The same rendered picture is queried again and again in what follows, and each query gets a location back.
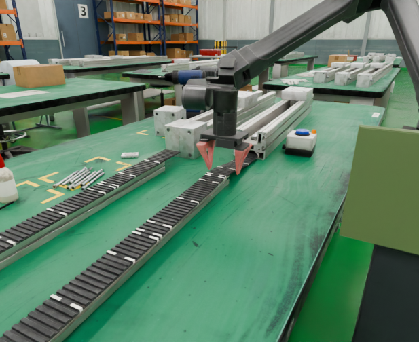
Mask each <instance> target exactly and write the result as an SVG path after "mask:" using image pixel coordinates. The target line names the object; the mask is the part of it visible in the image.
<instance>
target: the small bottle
mask: <svg viewBox="0 0 419 342"><path fill-rule="evenodd" d="M17 199H18V192H17V188H16V184H15V180H14V176H13V173H12V172H11V171H10V170H9V169H8V168H6V167H5V163H4V160H3V158H2V156H1V154H0V202H1V203H2V204H8V203H10V202H12V201H14V202H15V201H16V200H17Z"/></svg>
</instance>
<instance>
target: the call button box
mask: <svg viewBox="0 0 419 342"><path fill-rule="evenodd" d="M316 137H317V133H316V134H312V133H311V132H309V134H297V133H296V130H292V131H291V132H290V133H289V134H288V135H287V139H286V144H283V146H282V149H285V154H287V155H296V156H301V157H312V154H313V153H314V151H315V148H316V145H315V144H316Z"/></svg>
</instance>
